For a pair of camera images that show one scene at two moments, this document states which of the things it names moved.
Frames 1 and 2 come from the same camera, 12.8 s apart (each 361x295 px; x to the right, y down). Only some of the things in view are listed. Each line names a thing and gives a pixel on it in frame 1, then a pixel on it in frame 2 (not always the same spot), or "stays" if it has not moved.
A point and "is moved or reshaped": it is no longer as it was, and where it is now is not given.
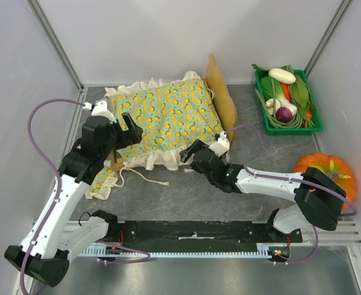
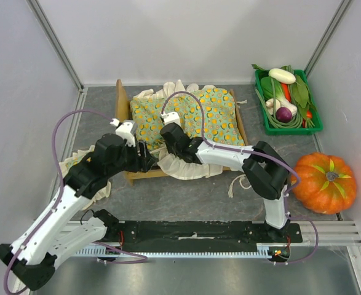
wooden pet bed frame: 224,101 to 124,110
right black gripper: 197,153 to 170,142
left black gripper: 128,137 to 142,163
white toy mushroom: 269,104 stays
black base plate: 200,234 stays
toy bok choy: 271,88 stays
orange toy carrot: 286,91 stays
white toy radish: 282,75 stays
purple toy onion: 283,114 stays
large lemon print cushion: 171,114 is moved or reshaped
